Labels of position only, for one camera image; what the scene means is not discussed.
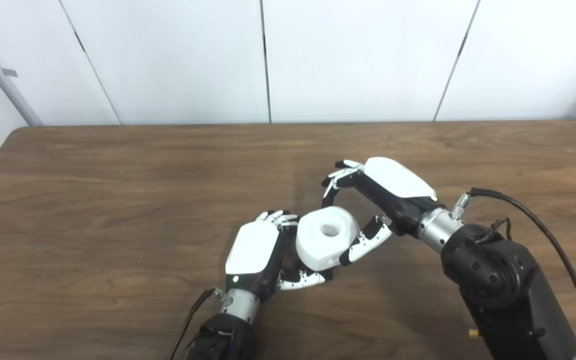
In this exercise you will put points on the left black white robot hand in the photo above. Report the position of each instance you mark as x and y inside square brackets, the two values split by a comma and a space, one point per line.
[253, 250]

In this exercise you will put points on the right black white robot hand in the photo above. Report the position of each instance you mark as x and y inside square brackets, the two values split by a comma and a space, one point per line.
[398, 185]

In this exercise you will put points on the grey wall corner post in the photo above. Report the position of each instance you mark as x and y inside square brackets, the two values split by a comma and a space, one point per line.
[8, 85]

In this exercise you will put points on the round white piece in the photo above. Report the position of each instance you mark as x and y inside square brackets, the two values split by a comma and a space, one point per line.
[318, 250]

